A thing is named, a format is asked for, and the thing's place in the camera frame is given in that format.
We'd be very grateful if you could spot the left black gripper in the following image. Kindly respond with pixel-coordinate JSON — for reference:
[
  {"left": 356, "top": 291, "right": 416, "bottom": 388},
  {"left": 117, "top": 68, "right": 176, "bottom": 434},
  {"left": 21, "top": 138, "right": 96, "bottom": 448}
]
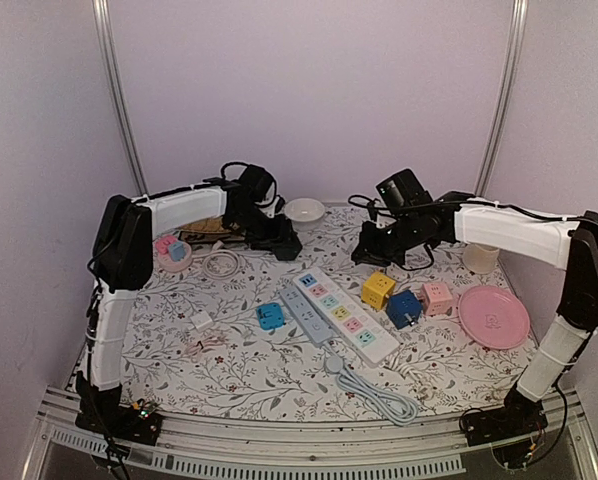
[{"left": 232, "top": 204, "right": 299, "bottom": 251}]

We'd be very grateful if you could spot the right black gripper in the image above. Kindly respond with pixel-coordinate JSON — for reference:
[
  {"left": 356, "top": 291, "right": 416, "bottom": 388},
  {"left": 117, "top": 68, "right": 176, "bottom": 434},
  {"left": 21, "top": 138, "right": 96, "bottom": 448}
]
[{"left": 352, "top": 213, "right": 423, "bottom": 267}]

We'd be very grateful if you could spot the yellow cube socket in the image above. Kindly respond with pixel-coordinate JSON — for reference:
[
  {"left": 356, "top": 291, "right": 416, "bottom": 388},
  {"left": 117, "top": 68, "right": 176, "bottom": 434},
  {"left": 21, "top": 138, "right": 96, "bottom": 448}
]
[{"left": 361, "top": 271, "right": 396, "bottom": 311}]

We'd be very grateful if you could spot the dark blue cube socket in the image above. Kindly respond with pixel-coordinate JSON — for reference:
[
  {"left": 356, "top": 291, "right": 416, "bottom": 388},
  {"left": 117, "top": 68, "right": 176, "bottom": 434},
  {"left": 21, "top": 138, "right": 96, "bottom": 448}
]
[{"left": 386, "top": 290, "right": 423, "bottom": 330}]

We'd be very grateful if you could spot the pink cube socket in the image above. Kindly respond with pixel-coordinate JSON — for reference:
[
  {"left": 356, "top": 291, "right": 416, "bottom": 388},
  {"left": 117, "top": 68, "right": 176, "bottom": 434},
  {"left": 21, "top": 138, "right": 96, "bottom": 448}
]
[{"left": 420, "top": 282, "right": 454, "bottom": 316}]

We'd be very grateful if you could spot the light blue adapter plug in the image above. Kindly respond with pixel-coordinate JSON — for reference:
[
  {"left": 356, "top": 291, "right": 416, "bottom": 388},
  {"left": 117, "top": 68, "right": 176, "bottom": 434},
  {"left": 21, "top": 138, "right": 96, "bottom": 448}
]
[{"left": 256, "top": 302, "right": 285, "bottom": 331}]

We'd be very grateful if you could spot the white power strip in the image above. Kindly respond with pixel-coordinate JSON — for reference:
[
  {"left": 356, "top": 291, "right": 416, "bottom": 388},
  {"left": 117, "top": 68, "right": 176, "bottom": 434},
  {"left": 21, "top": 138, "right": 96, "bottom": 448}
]
[{"left": 292, "top": 267, "right": 400, "bottom": 368}]

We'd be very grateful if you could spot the grey-blue power strip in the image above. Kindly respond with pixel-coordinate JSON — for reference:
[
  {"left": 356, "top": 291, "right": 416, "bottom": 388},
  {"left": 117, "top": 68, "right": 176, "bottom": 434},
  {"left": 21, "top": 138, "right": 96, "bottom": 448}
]
[{"left": 279, "top": 286, "right": 334, "bottom": 346}]

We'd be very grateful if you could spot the small light blue plug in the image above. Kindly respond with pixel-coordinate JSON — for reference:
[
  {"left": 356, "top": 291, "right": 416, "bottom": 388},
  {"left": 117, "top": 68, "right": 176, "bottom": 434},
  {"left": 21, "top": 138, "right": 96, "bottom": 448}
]
[{"left": 168, "top": 240, "right": 187, "bottom": 262}]

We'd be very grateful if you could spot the white charger plug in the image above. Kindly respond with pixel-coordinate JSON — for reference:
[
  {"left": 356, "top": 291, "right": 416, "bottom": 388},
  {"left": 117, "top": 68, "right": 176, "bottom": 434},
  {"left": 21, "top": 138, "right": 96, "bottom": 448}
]
[{"left": 190, "top": 312, "right": 214, "bottom": 331}]

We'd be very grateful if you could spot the pink adapter plug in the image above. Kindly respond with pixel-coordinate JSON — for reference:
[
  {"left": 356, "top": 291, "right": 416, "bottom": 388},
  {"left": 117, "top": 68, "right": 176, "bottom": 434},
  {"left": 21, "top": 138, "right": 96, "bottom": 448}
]
[{"left": 154, "top": 235, "right": 177, "bottom": 255}]

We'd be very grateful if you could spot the pink charger cable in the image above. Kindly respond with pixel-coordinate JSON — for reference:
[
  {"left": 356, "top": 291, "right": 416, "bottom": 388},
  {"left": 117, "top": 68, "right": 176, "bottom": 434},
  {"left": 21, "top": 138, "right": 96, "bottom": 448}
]
[{"left": 181, "top": 330, "right": 230, "bottom": 364}]

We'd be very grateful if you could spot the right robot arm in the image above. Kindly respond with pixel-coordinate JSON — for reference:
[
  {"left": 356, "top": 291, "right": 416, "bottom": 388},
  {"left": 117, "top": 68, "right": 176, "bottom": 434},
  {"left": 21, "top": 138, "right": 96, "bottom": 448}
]
[{"left": 351, "top": 191, "right": 598, "bottom": 436}]

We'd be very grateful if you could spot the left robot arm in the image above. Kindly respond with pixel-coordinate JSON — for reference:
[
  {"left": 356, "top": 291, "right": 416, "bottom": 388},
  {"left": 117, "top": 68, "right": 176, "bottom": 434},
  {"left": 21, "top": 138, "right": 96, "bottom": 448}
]
[{"left": 76, "top": 177, "right": 302, "bottom": 436}]

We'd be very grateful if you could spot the white bowl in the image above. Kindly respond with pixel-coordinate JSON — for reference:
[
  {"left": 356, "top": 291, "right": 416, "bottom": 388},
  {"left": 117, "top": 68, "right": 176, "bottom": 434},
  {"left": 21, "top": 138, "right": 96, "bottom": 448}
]
[{"left": 284, "top": 198, "right": 325, "bottom": 224}]

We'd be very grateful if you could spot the yellow woven mat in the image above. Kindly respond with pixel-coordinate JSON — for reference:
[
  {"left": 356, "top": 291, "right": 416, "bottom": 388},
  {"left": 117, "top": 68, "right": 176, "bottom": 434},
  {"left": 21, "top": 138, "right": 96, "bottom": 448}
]
[{"left": 181, "top": 217, "right": 230, "bottom": 234}]

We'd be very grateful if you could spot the dark tray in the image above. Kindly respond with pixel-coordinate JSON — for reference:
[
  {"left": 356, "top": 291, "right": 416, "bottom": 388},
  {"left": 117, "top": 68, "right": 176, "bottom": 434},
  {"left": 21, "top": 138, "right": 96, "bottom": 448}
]
[{"left": 178, "top": 230, "right": 245, "bottom": 245}]

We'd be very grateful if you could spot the cream cup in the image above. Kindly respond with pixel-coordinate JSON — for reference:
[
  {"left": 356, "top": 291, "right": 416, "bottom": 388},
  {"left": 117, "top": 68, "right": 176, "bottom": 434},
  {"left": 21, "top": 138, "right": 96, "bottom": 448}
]
[{"left": 462, "top": 243, "right": 500, "bottom": 275}]

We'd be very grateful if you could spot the pink plate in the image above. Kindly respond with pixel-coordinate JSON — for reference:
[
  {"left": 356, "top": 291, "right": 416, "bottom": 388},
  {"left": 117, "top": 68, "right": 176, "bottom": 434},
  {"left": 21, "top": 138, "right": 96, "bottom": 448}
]
[{"left": 457, "top": 286, "right": 530, "bottom": 350}]

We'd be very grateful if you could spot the white strip cable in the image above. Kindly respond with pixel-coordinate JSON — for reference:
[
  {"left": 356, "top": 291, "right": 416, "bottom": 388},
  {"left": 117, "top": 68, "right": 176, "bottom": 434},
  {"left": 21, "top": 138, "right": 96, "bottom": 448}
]
[{"left": 396, "top": 362, "right": 438, "bottom": 404}]

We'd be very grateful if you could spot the grey-blue coiled power cable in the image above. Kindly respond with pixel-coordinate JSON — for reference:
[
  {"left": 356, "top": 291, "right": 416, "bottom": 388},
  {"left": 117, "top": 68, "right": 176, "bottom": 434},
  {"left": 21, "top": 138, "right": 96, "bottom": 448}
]
[{"left": 324, "top": 347, "right": 420, "bottom": 427}]

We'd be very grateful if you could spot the right aluminium frame post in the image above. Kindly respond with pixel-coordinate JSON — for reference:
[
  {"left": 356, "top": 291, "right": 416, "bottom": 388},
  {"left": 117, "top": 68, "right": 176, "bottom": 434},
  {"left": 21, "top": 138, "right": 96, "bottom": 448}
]
[{"left": 474, "top": 0, "right": 529, "bottom": 197}]

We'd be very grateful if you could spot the aluminium frame post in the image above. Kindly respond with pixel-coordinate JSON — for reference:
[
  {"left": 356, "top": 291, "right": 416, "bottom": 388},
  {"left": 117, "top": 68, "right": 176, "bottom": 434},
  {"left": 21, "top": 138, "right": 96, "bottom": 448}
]
[
  {"left": 474, "top": 0, "right": 529, "bottom": 197},
  {"left": 92, "top": 0, "right": 149, "bottom": 196}
]

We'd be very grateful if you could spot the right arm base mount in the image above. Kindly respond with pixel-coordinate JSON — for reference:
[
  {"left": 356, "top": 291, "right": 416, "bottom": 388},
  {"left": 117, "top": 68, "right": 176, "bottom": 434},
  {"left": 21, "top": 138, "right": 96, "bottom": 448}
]
[{"left": 459, "top": 399, "right": 548, "bottom": 470}]

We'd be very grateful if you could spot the front aluminium rail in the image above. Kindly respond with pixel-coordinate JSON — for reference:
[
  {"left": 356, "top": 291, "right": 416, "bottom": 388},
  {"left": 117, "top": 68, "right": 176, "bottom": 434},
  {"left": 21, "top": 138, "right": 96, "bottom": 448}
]
[{"left": 23, "top": 388, "right": 598, "bottom": 479}]

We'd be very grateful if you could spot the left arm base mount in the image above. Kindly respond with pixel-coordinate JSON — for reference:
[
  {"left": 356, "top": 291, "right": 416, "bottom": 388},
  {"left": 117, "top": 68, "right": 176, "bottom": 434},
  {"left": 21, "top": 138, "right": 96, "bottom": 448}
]
[{"left": 75, "top": 398, "right": 164, "bottom": 446}]

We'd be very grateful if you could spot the left aluminium frame post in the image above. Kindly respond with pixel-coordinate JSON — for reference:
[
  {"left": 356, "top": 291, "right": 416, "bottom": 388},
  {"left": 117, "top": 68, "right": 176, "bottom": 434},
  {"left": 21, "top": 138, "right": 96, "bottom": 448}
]
[{"left": 92, "top": 0, "right": 149, "bottom": 196}]

